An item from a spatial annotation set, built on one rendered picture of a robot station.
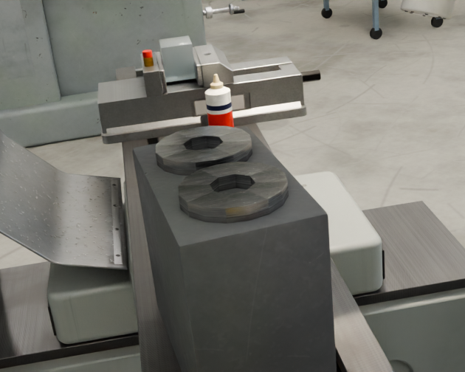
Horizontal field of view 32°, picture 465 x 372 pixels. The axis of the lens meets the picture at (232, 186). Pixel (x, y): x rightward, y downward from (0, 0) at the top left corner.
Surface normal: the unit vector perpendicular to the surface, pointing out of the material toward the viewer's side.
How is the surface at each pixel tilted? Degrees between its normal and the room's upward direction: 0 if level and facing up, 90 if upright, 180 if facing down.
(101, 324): 90
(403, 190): 0
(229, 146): 0
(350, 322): 0
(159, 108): 90
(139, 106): 90
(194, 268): 90
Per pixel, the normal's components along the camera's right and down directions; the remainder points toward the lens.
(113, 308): 0.15, 0.40
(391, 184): -0.10, -0.91
